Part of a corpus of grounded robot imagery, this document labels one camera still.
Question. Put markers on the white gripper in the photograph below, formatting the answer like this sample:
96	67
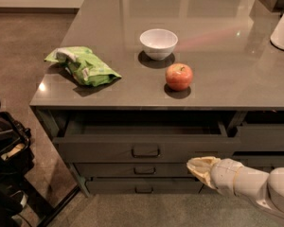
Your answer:
222	174

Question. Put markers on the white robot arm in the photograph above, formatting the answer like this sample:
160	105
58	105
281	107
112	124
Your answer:
265	190

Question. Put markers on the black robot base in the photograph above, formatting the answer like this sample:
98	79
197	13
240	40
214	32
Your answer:
16	192

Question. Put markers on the grey bottom drawer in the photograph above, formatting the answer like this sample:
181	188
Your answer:
143	186

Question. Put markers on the grey right top drawer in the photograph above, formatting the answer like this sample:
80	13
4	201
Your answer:
261	137

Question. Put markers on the grey middle drawer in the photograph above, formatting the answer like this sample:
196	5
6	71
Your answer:
133	170

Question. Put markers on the red apple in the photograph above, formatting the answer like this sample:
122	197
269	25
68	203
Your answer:
179	76

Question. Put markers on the grey cabinet counter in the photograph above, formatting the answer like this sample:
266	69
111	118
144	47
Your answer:
194	78

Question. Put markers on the white bowl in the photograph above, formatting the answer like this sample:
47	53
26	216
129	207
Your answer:
158	43

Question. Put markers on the green chip bag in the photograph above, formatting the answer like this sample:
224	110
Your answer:
83	65

